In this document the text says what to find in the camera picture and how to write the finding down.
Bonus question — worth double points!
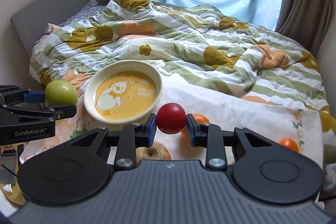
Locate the large orange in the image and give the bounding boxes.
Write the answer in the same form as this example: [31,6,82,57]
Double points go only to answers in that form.
[181,113,210,141]

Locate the small green apple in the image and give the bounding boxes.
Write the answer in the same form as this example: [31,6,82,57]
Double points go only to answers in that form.
[45,80,78,106]

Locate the large brownish apple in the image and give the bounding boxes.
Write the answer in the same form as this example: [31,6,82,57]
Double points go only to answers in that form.
[136,141,171,165]

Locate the small red tomato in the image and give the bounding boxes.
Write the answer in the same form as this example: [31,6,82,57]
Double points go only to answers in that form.
[156,103,186,134]

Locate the small orange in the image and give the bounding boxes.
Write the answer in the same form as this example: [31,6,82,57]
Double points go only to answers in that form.
[278,138,299,153]

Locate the cream yellow bear bowl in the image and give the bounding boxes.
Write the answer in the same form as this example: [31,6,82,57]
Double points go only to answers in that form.
[84,60,163,125]

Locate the grey bed headboard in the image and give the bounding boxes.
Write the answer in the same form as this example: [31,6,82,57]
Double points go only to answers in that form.
[10,0,109,55]

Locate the white embossed cloth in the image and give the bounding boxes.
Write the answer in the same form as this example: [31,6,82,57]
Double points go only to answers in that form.
[19,73,324,169]

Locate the green striped floral duvet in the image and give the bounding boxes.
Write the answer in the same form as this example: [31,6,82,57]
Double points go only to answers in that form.
[30,0,335,135]

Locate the grey patterned pillow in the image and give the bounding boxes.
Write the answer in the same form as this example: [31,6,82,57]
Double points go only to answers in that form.
[59,0,105,27]

